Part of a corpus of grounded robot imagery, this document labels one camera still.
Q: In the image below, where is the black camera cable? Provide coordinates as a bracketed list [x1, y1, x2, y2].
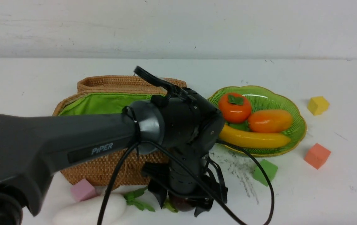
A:
[97, 139, 275, 225]

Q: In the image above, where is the yellow foam cube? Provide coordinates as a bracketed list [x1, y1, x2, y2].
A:
[307, 96, 330, 116]

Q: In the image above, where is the orange yellow toy mango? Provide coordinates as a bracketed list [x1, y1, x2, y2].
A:
[247, 110, 294, 133]

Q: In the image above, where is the green leaf-shaped glass plate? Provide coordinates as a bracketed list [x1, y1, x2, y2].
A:
[208, 85, 307, 157]

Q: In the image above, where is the green foam cube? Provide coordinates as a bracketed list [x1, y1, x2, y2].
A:
[253, 159, 278, 187]

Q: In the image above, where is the pink foam cube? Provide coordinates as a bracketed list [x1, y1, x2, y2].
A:
[70, 178, 98, 202]

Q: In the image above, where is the orange foam cube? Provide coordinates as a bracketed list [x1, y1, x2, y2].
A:
[304, 143, 331, 169]

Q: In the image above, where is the purple toy mangosteen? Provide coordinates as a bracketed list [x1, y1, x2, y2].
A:
[163, 193, 196, 213]

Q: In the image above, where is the white toy radish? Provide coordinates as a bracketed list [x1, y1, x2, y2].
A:
[53, 187, 155, 225]

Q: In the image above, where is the woven wicker basket green lining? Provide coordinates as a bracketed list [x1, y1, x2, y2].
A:
[52, 91, 171, 187]

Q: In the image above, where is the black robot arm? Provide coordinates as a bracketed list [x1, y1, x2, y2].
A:
[0, 66, 227, 225]

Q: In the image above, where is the yellow toy banana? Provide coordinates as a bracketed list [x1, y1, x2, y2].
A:
[219, 125, 291, 149]

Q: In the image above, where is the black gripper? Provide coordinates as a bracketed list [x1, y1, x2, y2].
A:
[141, 148, 228, 218]

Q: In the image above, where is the orange toy persimmon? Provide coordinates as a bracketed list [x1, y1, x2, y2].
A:
[218, 92, 252, 124]

